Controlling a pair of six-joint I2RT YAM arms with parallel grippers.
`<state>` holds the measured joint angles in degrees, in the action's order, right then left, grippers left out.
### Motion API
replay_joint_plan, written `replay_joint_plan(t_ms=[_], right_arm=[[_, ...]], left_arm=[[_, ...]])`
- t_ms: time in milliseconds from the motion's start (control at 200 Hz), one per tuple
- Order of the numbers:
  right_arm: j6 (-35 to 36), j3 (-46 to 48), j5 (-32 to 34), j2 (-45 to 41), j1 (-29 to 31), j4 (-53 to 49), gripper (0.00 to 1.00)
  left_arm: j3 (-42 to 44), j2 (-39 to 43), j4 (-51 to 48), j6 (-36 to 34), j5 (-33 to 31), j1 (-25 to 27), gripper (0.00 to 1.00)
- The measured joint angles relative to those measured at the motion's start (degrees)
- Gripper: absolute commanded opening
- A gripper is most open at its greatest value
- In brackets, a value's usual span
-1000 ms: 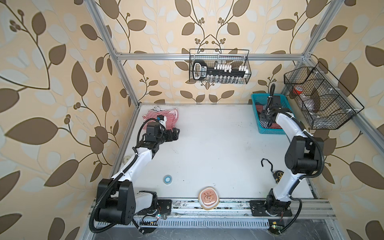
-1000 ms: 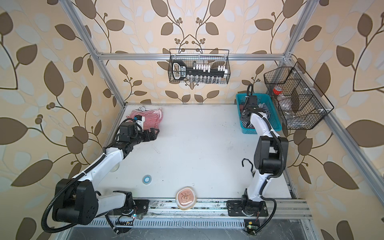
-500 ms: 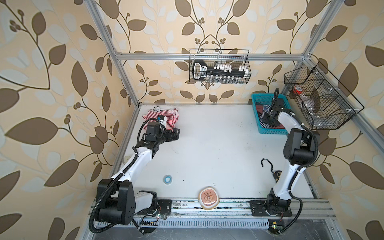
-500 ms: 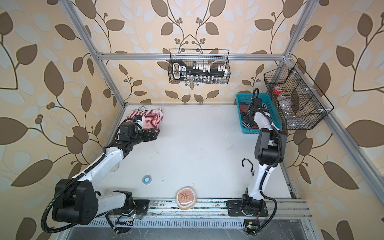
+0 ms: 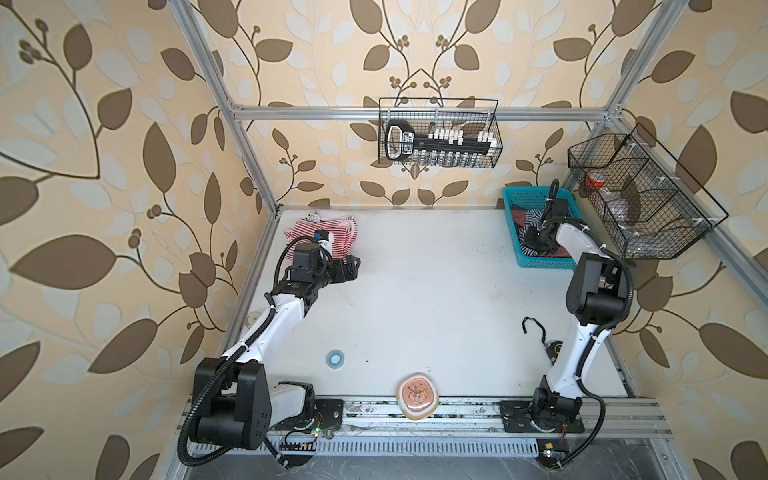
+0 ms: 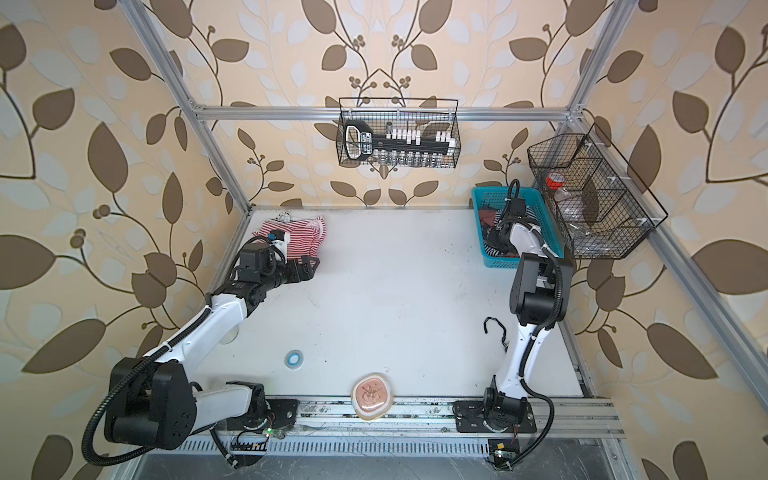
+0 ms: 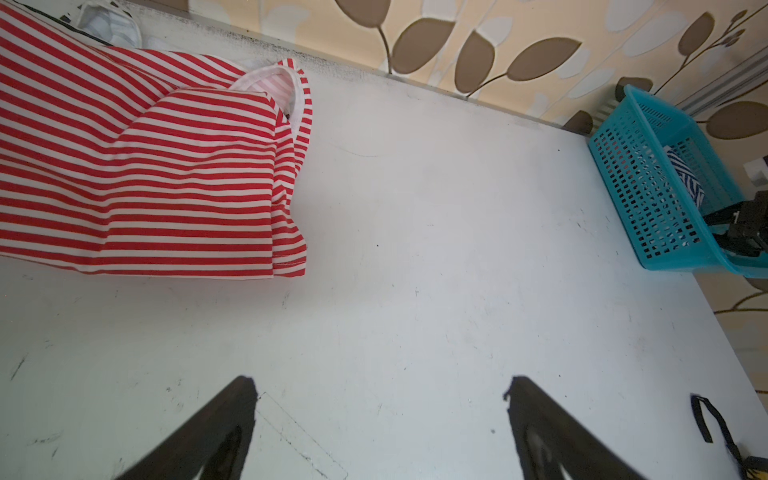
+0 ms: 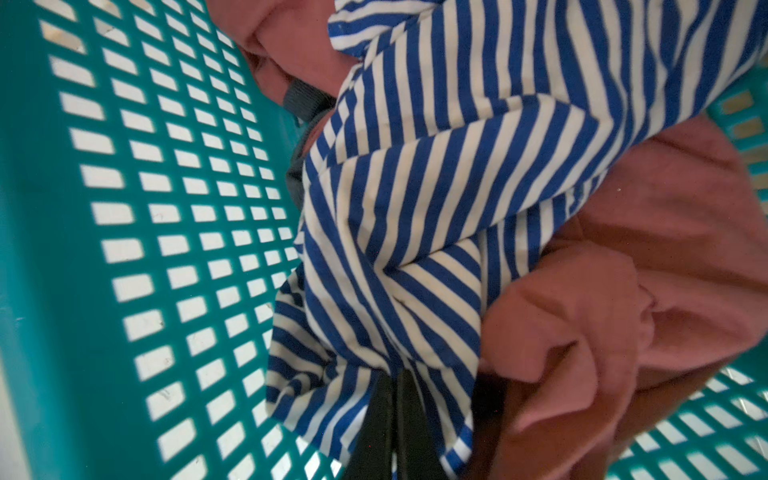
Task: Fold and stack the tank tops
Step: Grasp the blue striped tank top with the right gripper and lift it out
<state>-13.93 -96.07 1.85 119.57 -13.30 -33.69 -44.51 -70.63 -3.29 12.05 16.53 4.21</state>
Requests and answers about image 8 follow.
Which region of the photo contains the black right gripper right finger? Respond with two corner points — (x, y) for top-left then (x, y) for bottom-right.
(395, 370), (448, 480)

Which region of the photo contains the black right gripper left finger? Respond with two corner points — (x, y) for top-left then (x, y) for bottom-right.
(342, 374), (395, 480)

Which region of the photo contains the blue white striped tank top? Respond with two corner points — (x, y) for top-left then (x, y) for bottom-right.
(266, 1), (767, 475)

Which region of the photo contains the pink red garment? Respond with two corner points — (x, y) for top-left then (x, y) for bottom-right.
(208, 1), (767, 479)

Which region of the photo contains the teal plastic laundry basket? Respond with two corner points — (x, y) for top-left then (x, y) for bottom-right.
(0, 0), (768, 480)

